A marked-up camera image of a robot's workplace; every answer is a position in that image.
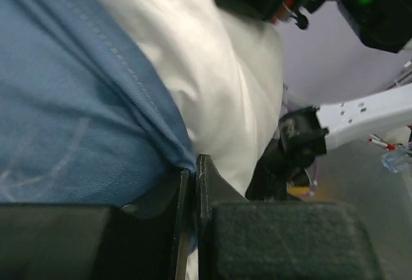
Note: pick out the white pillow with red logo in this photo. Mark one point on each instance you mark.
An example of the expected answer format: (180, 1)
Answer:
(224, 72)

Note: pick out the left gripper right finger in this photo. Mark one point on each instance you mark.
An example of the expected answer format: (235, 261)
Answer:
(241, 239)

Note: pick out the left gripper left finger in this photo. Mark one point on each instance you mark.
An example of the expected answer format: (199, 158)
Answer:
(147, 239)

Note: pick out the blue lettered pillowcase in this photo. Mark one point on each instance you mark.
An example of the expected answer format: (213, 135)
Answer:
(85, 117)

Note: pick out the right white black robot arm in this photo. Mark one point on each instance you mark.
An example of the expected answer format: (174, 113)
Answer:
(309, 132)

